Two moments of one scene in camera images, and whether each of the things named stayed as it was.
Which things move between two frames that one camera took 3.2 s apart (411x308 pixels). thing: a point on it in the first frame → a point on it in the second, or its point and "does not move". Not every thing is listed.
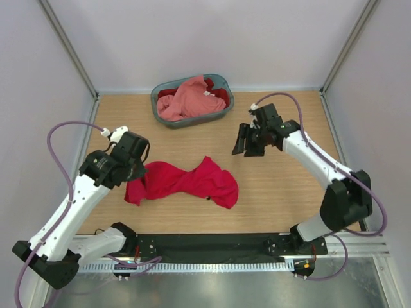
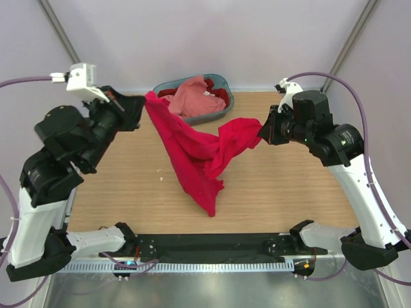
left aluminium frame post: [63, 36] does not move
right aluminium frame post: [361, 22] does not move
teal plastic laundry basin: [220, 81] does not move
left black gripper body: [137, 171] → [125, 120]
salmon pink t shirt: [193, 98] does not move
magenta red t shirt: [207, 179] → [198, 160]
